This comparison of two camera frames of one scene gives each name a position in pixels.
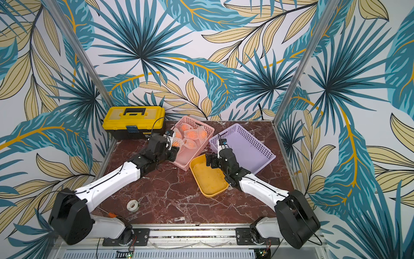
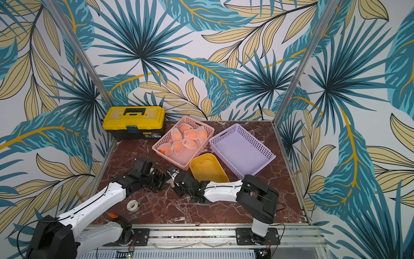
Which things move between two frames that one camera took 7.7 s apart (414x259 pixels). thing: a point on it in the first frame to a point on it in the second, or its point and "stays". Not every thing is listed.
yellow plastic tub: x=211 y=181 stays
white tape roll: x=130 y=203 stays
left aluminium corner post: x=63 y=25 stays
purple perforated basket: x=250 y=153 stays
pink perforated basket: x=192 y=137 stays
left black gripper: x=174 y=151 to x=163 y=177
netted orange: x=177 y=142 to x=171 y=182
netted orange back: x=184 y=127 stays
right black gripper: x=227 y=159 to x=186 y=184
